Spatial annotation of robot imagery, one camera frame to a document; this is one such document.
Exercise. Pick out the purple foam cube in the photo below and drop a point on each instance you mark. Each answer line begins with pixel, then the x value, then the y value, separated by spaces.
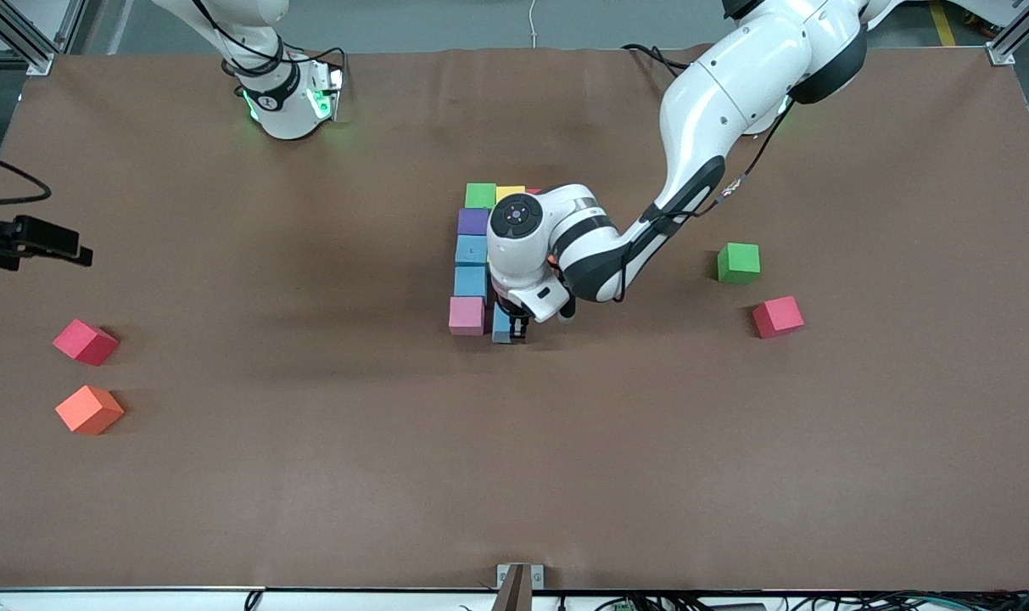
pixel 472 222

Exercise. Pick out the pink foam cube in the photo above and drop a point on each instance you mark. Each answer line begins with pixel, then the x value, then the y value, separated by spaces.
pixel 466 316

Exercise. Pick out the white table edge rail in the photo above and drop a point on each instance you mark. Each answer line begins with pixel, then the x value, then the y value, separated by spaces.
pixel 98 601

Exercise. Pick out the green foam cube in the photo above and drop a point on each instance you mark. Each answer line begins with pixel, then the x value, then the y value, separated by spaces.
pixel 481 195
pixel 739 263

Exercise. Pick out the aluminium frame post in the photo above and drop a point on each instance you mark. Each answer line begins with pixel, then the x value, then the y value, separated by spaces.
pixel 35 55
pixel 1002 51

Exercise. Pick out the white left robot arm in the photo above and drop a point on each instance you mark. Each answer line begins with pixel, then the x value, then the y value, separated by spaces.
pixel 735 85

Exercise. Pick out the metal base connector plate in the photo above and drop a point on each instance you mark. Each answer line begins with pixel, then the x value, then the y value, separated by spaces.
pixel 336 85

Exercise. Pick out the light blue foam cube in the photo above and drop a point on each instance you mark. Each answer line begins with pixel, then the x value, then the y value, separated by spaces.
pixel 470 250
pixel 500 327
pixel 470 282

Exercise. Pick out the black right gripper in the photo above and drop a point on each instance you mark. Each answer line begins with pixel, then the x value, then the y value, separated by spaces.
pixel 24 238

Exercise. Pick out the yellow foam cube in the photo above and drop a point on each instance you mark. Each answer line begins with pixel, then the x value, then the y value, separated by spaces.
pixel 510 192

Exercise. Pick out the brown table cover sheet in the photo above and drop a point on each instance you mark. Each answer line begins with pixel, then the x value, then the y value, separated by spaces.
pixel 514 475

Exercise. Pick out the grey camera pole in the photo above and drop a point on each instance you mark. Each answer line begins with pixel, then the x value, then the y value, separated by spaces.
pixel 514 594

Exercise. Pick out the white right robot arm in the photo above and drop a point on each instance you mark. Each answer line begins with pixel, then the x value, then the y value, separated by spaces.
pixel 268 76

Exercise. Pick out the metal mounting bracket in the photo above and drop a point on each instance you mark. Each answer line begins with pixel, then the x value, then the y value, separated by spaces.
pixel 537 577

